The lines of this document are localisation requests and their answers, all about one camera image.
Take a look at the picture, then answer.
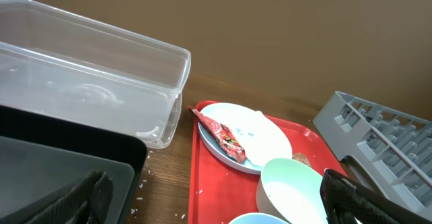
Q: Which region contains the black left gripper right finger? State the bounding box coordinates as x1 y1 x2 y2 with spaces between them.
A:
320 169 431 224

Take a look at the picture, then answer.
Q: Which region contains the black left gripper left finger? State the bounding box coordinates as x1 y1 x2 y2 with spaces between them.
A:
1 170 113 224

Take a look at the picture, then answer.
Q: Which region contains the green bowl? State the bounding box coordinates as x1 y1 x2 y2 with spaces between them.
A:
255 159 327 224

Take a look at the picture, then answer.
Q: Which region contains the brown sweet potato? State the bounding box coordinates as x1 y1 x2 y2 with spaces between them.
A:
292 152 312 167

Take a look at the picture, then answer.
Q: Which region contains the small blue bowl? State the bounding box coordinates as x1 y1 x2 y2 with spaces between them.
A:
229 213 288 224

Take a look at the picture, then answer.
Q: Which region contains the light blue plate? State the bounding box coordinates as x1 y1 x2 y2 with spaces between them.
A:
197 102 294 175

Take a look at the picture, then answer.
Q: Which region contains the red snack wrapper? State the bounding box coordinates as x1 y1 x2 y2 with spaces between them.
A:
189 106 246 163

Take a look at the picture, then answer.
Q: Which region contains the grey dishwasher rack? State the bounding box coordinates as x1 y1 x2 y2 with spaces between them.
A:
313 91 431 219

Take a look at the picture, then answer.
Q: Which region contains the black rectangular tray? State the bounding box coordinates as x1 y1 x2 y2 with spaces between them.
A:
1 106 147 223

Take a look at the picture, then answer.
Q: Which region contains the clear plastic storage bin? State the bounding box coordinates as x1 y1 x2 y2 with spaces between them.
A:
1 0 191 149

